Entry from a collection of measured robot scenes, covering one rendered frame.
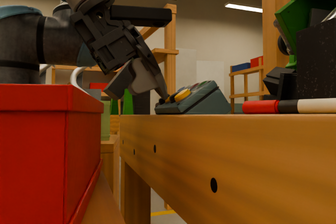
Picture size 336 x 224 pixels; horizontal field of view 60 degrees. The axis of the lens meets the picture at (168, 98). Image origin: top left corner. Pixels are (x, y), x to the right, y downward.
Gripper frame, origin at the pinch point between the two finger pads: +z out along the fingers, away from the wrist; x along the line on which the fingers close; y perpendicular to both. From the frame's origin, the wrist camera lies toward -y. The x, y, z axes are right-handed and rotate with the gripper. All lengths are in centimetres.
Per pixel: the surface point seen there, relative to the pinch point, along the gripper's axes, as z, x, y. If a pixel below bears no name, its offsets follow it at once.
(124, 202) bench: 27, -45, 19
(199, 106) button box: 4.1, 9.2, -0.6
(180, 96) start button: 1.2, 8.0, 0.7
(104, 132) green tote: 7, -75, 11
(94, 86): -40, -646, -51
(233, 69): 120, -619, -369
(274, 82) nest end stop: 10.6, 3.5, -18.8
